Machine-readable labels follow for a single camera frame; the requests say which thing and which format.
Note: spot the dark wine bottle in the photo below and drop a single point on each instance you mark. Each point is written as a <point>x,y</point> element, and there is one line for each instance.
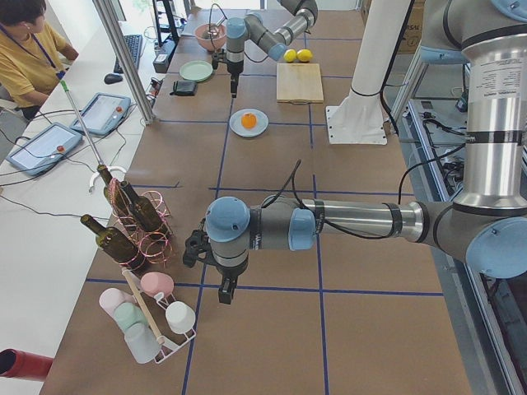
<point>145,213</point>
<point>119,203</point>
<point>117,245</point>

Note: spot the yellow lemon near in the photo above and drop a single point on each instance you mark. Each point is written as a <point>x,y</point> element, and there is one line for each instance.
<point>304,56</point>

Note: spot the metal scoop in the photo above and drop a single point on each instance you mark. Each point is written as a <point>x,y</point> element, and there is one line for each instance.
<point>213,30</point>

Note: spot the orange mandarin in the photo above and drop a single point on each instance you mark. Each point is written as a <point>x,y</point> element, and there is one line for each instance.
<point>248,120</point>

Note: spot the dark wine bottle back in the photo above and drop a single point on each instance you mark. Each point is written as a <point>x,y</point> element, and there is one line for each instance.
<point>119,203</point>

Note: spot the white cup right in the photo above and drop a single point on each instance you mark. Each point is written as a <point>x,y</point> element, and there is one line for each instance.
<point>180,317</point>

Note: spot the yellow lemon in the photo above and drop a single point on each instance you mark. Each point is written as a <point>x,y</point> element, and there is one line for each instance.
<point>304,56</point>
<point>290,56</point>

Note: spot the metal stick green tip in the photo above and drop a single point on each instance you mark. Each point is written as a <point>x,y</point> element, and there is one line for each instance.
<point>81,122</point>

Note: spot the green plate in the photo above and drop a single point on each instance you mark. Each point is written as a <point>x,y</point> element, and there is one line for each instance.
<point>197,71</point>

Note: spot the white wire cup rack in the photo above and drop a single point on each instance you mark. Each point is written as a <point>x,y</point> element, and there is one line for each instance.
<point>164,325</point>

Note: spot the white hook tool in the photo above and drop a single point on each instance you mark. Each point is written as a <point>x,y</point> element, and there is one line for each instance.
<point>104,172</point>

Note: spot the light grey cup bottom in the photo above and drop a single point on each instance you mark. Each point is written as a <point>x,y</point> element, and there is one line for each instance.
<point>142,343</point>

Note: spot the teach pendant near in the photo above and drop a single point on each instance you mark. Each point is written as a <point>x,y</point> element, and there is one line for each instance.
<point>45,150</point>

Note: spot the pink bowl with ice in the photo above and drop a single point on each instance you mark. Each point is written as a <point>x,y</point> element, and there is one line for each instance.
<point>210,45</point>

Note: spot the red cylinder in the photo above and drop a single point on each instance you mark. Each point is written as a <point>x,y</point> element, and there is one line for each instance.
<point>25,365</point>

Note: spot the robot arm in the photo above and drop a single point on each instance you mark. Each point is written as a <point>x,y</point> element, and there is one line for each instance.
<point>484,227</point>
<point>274,44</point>

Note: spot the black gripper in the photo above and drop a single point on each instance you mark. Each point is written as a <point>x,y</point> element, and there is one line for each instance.
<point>235,68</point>
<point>229,272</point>

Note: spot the teach pendant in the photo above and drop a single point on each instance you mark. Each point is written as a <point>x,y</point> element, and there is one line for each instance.
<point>45,150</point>
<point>104,112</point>

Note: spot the pink cup top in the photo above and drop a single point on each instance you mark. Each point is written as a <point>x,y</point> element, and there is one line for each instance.
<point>153,283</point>

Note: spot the dark wine bottle middle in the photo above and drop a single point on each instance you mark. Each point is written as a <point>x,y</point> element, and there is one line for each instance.
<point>145,213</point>

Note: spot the yellow lemon far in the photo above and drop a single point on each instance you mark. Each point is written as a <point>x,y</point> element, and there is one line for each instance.
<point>290,56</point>

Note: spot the light blue plate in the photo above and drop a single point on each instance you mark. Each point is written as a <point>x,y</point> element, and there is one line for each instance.
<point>236,127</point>

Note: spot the pale pink cup left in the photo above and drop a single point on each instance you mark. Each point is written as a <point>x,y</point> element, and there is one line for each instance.
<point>111,298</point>

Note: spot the bamboo cutting board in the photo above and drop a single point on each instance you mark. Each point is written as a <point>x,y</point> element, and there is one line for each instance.
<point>299,83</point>

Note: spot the copper wire wine rack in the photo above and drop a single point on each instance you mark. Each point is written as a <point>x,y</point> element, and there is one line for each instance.
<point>157,251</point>

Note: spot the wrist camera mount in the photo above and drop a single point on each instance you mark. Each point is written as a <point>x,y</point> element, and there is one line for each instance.
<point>218,57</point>
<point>196,249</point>

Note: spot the aluminium frame post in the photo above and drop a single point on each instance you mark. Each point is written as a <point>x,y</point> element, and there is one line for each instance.
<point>110,22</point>

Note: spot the teach pendant far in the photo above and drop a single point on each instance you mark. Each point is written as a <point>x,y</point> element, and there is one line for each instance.
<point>104,112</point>

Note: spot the seated person yellow shirt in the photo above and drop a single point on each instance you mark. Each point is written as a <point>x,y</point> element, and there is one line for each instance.
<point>30,54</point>

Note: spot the mint green cup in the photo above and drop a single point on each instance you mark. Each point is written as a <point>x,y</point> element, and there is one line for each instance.
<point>127,314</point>

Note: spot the dark folded cloth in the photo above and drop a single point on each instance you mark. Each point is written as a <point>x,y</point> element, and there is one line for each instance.
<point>184,88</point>

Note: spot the wooden rack handle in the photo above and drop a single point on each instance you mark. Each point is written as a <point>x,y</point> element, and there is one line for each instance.
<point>142,305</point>

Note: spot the dark wine bottle front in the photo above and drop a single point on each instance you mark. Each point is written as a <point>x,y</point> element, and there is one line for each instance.
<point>117,245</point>

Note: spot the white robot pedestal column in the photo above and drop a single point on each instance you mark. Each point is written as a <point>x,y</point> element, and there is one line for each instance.
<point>385,23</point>

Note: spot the black computer mouse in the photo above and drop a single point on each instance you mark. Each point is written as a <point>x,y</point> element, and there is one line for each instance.
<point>112,78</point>

